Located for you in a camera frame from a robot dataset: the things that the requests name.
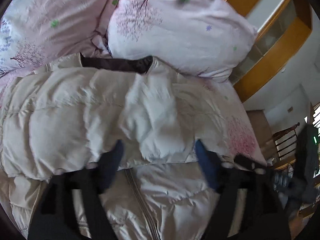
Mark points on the beige puffer jacket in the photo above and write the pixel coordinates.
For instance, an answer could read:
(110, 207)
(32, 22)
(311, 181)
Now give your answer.
(154, 201)

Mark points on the right floral pillow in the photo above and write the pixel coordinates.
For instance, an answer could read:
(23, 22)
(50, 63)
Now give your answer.
(204, 38)

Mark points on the floral pillow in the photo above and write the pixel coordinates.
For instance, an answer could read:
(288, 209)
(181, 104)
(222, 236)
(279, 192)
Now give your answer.
(204, 38)
(36, 32)

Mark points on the wooden chair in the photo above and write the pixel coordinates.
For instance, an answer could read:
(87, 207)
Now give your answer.
(285, 142)

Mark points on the left floral pillow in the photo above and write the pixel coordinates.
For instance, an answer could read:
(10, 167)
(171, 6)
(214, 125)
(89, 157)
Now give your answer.
(36, 32)

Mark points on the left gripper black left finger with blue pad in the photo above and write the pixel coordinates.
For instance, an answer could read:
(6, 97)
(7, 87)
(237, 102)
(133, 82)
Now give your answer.
(55, 218)

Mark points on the pink floral bed sheet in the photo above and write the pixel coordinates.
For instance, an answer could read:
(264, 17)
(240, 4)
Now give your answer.
(68, 118)

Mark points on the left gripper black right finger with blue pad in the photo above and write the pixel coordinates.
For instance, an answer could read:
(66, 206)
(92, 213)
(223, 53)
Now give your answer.
(248, 207)

